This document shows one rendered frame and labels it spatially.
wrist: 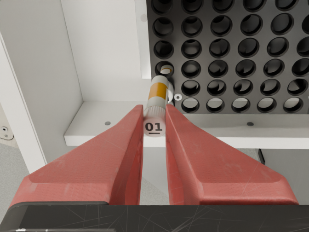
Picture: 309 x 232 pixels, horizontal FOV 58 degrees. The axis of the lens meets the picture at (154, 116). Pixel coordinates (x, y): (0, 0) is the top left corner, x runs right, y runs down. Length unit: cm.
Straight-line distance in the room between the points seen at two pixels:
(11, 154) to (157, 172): 80
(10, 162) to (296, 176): 148
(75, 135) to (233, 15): 16
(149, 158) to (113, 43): 118
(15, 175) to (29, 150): 160
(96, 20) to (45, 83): 7
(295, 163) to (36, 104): 51
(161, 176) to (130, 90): 123
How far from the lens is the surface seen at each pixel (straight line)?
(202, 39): 19
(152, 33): 19
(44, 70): 23
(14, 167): 178
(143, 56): 25
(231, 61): 19
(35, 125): 21
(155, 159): 141
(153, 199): 168
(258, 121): 26
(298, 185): 61
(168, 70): 21
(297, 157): 60
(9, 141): 122
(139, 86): 27
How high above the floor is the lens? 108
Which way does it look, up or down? 56 degrees down
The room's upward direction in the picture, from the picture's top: 171 degrees counter-clockwise
